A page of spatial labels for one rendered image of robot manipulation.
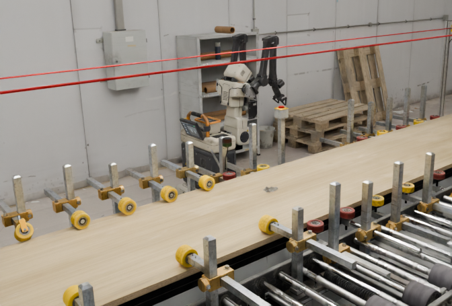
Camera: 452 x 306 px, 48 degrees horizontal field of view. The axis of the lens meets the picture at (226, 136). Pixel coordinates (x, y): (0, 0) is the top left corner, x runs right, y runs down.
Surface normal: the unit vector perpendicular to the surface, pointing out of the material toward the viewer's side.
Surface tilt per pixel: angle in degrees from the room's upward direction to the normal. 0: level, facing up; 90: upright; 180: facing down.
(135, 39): 90
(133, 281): 0
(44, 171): 90
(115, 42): 90
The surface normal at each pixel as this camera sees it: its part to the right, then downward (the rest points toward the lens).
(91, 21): 0.61, 0.19
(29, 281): -0.03, -0.96
